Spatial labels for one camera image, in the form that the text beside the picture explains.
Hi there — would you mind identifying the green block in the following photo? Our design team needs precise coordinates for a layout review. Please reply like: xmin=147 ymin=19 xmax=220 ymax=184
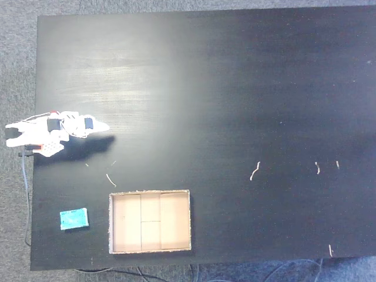
xmin=59 ymin=207 xmax=90 ymax=231

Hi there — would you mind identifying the shallow cardboard box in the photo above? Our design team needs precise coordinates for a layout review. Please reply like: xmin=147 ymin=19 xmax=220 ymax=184
xmin=108 ymin=189 xmax=193 ymax=255

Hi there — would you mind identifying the curved twig scrap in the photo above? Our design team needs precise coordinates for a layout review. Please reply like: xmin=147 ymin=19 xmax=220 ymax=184
xmin=249 ymin=161 xmax=261 ymax=182

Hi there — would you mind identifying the grey power cable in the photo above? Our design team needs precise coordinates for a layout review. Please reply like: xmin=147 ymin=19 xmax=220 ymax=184
xmin=18 ymin=151 xmax=32 ymax=247

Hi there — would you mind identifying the black floor cable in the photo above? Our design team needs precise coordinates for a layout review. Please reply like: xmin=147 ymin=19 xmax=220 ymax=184
xmin=73 ymin=266 xmax=171 ymax=282

